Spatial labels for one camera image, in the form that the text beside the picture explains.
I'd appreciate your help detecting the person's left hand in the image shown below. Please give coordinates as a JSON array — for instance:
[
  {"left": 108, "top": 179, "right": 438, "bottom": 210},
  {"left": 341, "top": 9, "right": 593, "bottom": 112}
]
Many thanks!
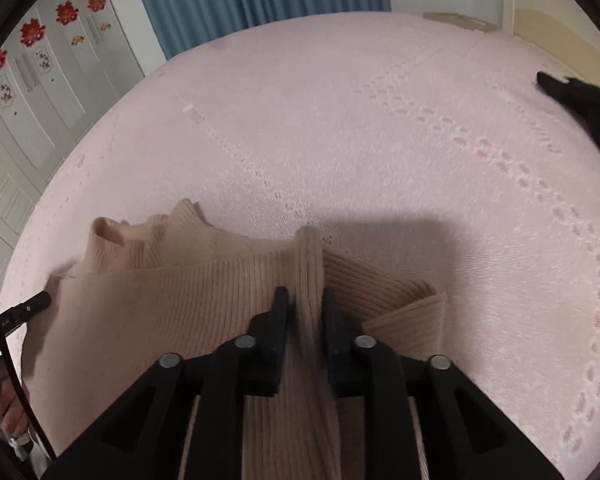
[{"left": 0, "top": 357, "right": 31, "bottom": 446}]

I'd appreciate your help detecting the black jacket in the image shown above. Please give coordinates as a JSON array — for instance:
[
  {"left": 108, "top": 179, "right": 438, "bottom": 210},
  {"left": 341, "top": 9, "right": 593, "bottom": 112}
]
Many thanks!
[{"left": 536, "top": 71, "right": 600, "bottom": 186}]

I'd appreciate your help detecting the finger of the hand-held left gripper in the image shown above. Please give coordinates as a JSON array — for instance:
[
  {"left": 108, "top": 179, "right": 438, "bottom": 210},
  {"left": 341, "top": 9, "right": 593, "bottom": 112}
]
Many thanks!
[{"left": 7, "top": 290, "right": 52, "bottom": 325}]

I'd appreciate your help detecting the cream wooden headboard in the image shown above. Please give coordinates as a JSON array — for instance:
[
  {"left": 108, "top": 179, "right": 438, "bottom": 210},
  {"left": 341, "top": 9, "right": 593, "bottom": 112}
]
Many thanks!
[{"left": 502, "top": 0, "right": 600, "bottom": 91}]

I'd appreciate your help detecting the beige knitted sweater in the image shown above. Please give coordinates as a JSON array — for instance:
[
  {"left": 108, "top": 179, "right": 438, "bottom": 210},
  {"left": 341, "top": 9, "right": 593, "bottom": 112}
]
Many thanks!
[{"left": 22, "top": 199, "right": 448, "bottom": 480}]

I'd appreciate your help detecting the black cable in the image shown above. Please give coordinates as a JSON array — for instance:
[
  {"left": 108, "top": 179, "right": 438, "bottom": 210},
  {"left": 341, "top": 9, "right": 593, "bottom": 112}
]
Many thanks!
[{"left": 0, "top": 252, "right": 58, "bottom": 463}]

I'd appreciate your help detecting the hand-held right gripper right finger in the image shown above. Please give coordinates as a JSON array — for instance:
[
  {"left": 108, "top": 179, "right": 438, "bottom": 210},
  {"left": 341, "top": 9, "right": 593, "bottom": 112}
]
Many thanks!
[{"left": 321, "top": 289, "right": 565, "bottom": 480}]

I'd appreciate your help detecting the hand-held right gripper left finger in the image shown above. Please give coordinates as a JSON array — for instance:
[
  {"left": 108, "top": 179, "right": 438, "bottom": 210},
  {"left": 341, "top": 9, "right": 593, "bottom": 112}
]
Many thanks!
[{"left": 40, "top": 286, "right": 293, "bottom": 480}]

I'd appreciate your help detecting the white wardrobe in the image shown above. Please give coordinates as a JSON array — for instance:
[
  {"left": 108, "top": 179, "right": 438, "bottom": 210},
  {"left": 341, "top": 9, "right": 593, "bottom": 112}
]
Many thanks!
[{"left": 0, "top": 0, "right": 146, "bottom": 291}]

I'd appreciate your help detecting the bed with pink sheet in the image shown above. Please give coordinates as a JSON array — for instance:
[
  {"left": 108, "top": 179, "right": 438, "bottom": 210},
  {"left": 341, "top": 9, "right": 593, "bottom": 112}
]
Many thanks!
[{"left": 0, "top": 12, "right": 600, "bottom": 480}]

